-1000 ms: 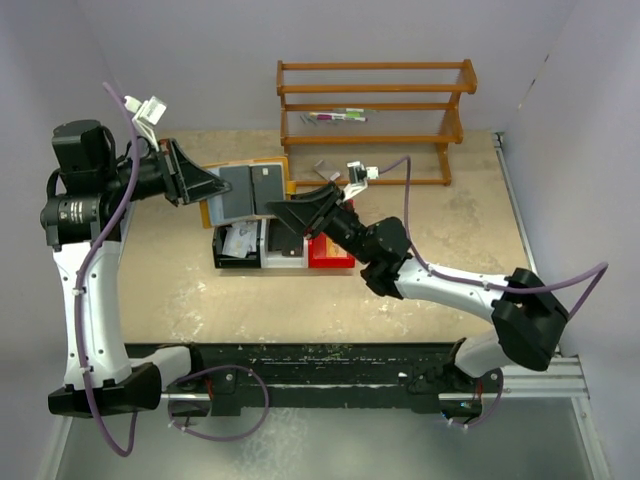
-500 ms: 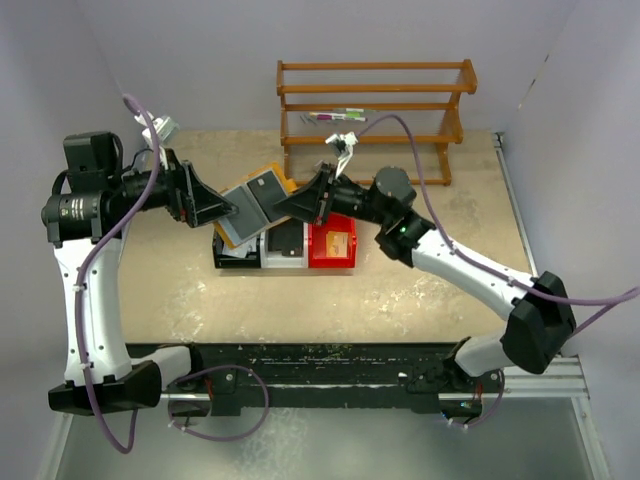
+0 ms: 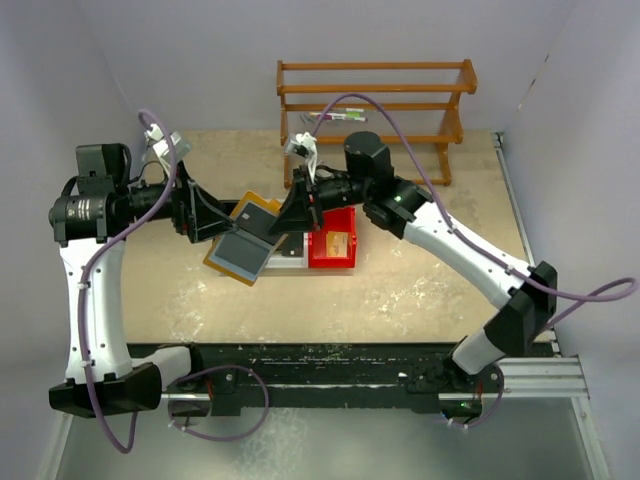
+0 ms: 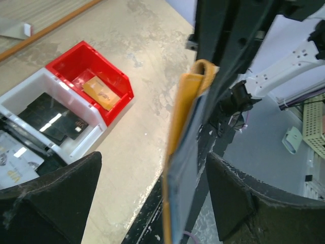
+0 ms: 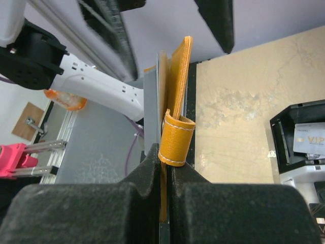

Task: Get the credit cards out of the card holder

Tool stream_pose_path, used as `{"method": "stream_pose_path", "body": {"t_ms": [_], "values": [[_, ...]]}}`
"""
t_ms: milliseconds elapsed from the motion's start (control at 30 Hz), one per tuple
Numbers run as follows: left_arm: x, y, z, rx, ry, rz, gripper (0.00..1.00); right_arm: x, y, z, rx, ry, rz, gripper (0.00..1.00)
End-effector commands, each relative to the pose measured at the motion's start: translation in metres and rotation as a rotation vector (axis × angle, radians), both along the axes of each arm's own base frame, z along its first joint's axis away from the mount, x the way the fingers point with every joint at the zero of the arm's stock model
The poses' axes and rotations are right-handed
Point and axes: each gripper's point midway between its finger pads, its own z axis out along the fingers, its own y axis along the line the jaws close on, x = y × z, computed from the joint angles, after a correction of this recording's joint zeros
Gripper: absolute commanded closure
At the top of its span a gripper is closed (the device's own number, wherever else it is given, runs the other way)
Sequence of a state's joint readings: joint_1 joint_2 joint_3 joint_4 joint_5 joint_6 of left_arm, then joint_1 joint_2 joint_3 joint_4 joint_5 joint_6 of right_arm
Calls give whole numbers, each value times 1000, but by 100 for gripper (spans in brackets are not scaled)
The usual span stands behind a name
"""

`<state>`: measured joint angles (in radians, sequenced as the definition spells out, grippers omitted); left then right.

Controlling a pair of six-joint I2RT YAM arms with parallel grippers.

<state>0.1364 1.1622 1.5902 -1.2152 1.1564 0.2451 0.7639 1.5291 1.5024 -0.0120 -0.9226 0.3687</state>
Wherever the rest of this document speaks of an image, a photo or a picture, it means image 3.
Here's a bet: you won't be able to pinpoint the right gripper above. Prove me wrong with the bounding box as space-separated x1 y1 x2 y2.
268 163 371 233

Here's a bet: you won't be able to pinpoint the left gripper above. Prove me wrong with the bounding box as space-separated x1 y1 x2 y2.
117 158 238 242

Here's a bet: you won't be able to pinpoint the black card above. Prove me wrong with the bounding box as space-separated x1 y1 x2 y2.
236 204 281 245

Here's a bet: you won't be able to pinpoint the orange leather card holder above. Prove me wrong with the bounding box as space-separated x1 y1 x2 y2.
203 191 286 286

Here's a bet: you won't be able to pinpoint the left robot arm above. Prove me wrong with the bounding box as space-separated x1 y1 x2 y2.
48 143 236 418

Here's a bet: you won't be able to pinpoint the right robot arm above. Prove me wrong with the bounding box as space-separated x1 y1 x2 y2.
269 132 557 391

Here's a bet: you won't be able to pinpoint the black cards in bin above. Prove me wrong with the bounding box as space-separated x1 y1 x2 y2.
279 233 305 257

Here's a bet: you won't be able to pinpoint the orange card in bin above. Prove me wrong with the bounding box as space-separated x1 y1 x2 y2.
326 231 350 258

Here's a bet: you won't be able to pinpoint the red plastic bin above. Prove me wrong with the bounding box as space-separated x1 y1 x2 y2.
307 206 358 269

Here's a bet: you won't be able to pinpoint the white plastic bin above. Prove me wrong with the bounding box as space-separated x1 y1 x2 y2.
266 233 309 269

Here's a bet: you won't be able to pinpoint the markers on shelf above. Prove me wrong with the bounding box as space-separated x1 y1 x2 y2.
300 108 368 124

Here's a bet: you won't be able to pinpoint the wooden shelf rack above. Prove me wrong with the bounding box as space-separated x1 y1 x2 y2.
276 59 478 186

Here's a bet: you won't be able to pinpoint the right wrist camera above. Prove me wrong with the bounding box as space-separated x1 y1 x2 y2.
284 132 318 183

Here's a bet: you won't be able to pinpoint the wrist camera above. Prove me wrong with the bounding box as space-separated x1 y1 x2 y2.
145 123 192 173
284 132 318 183

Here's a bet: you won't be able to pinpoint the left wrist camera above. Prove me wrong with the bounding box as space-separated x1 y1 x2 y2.
145 123 192 173

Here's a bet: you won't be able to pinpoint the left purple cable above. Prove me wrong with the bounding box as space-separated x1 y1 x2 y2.
79 108 177 455

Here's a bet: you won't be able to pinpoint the purple cable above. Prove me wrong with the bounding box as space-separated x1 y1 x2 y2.
79 108 177 455
312 93 639 331

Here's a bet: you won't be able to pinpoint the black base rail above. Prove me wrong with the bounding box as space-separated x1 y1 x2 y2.
132 342 504 416

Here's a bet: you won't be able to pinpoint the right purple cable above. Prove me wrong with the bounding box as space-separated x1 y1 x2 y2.
312 93 639 331

